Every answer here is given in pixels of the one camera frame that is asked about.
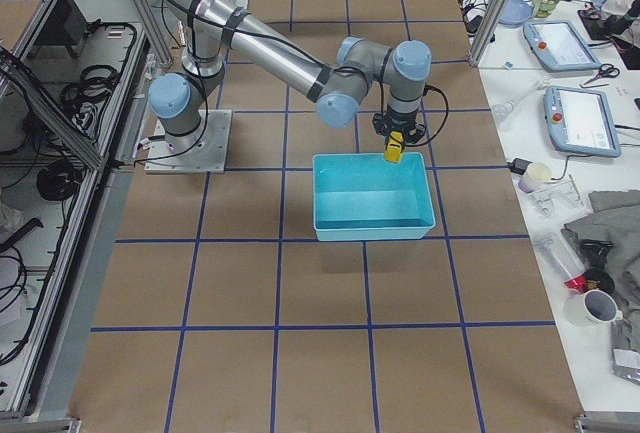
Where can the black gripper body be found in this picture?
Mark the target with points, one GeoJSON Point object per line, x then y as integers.
{"type": "Point", "coordinates": [398, 126]}

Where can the yellow beetle toy car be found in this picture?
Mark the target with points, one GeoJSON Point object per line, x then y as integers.
{"type": "Point", "coordinates": [394, 147]}

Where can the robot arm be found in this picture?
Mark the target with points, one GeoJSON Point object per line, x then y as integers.
{"type": "Point", "coordinates": [336, 90]}

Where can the teal plastic bin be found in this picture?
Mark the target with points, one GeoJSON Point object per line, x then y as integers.
{"type": "Point", "coordinates": [362, 197]}

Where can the paper cup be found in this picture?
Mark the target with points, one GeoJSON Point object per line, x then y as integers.
{"type": "Point", "coordinates": [535, 176]}

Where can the blue plate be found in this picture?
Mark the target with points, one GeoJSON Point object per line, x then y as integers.
{"type": "Point", "coordinates": [515, 13]}

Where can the upper teach pendant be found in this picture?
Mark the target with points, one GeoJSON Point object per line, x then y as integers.
{"type": "Point", "coordinates": [558, 46]}

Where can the teach pendant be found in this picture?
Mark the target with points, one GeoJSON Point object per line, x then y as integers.
{"type": "Point", "coordinates": [558, 46]}
{"type": "Point", "coordinates": [580, 121]}

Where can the lower teach pendant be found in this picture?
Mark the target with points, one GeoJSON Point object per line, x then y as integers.
{"type": "Point", "coordinates": [580, 121]}

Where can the scissors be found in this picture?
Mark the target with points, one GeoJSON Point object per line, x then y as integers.
{"type": "Point", "coordinates": [606, 70]}

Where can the grey cloth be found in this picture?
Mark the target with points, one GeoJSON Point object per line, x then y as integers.
{"type": "Point", "coordinates": [615, 220]}

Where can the white mug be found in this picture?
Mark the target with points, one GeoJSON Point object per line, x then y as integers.
{"type": "Point", "coordinates": [593, 307]}

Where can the aluminium frame post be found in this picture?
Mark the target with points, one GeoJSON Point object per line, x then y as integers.
{"type": "Point", "coordinates": [485, 31]}

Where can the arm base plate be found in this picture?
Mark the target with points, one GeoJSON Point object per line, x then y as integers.
{"type": "Point", "coordinates": [204, 150]}

